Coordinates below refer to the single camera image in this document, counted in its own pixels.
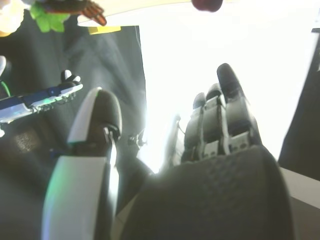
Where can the chocolate cake with strawberry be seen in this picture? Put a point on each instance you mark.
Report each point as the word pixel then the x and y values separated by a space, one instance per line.
pixel 48 20

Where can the chocolate cake with red cherry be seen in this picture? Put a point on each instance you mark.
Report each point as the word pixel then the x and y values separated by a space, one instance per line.
pixel 207 5

